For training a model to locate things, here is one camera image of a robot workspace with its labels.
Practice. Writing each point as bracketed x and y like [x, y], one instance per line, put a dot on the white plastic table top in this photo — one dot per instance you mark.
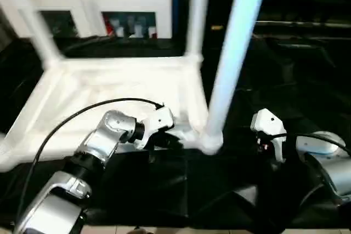
[109, 80]

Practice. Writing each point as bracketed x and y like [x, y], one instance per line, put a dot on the white plastic table leg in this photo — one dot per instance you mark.
[235, 53]
[35, 25]
[197, 12]

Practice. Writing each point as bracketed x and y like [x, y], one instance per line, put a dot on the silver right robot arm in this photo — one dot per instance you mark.
[329, 168]

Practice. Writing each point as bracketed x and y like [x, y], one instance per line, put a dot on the black mat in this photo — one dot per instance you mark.
[164, 190]

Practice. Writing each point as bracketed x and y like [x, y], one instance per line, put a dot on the brown round object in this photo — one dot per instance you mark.
[140, 229]

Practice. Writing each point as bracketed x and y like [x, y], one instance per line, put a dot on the red bottle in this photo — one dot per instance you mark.
[108, 25]

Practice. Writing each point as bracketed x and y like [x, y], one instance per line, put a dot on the black box with orange label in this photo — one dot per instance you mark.
[219, 4]

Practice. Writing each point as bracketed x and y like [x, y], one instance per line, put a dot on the grey curtain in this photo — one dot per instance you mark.
[5, 31]

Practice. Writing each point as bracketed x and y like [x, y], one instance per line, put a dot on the grey metal rail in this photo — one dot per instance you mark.
[301, 23]

